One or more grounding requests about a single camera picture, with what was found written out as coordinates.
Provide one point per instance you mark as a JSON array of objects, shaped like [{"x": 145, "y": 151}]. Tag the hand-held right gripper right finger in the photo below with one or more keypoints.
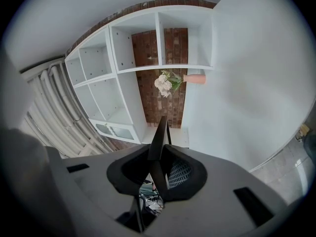
[{"x": 217, "y": 201}]

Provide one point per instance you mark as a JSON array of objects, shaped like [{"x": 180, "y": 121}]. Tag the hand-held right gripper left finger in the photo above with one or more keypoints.
[{"x": 98, "y": 194}]

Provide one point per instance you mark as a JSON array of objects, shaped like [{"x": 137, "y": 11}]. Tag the white desk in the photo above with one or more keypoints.
[{"x": 247, "y": 95}]

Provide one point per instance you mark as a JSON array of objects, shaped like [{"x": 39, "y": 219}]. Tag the person's grey shirt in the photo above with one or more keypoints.
[{"x": 22, "y": 169}]

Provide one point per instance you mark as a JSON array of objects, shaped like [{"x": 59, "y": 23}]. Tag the white hutch shelf unit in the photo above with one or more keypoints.
[{"x": 128, "y": 92}]

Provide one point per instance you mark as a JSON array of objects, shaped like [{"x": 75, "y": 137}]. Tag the pink vase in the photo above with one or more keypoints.
[{"x": 196, "y": 79}]

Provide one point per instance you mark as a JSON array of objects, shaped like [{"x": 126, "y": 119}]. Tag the pale flower bouquet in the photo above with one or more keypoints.
[{"x": 163, "y": 85}]

